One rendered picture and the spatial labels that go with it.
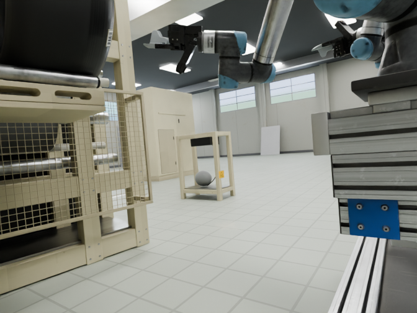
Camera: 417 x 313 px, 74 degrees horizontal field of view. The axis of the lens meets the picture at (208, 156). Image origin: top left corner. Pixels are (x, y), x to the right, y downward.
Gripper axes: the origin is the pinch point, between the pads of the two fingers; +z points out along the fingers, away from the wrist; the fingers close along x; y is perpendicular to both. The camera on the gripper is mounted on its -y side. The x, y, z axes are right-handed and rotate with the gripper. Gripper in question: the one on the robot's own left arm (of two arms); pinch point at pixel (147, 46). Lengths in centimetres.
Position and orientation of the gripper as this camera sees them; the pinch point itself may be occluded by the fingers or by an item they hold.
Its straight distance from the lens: 109.0
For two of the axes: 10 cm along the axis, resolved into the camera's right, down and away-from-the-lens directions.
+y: 0.3, -9.3, -3.8
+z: -10.0, -0.5, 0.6
